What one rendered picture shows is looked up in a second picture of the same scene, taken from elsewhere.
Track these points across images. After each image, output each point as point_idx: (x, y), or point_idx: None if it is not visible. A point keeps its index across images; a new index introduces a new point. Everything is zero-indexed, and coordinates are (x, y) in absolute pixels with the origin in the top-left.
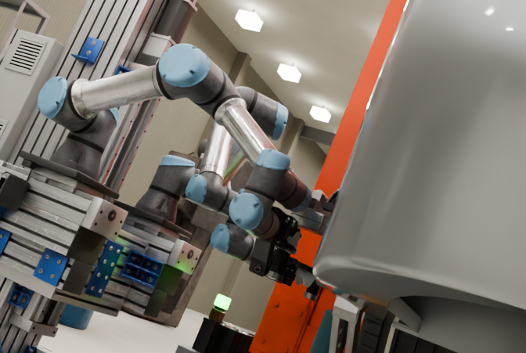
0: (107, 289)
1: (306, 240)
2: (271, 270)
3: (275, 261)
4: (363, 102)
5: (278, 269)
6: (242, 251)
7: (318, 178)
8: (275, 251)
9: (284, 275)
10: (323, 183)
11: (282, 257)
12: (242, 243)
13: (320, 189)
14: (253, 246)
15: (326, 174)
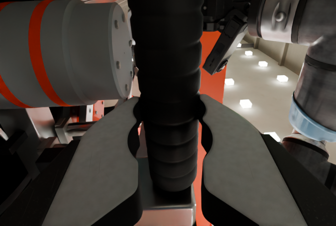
0: None
1: (216, 38)
2: None
3: (180, 42)
4: (206, 153)
5: (145, 2)
6: (325, 3)
7: (222, 94)
8: (237, 30)
9: None
10: (217, 92)
11: (154, 79)
12: (329, 25)
13: (218, 87)
14: (292, 28)
15: (217, 99)
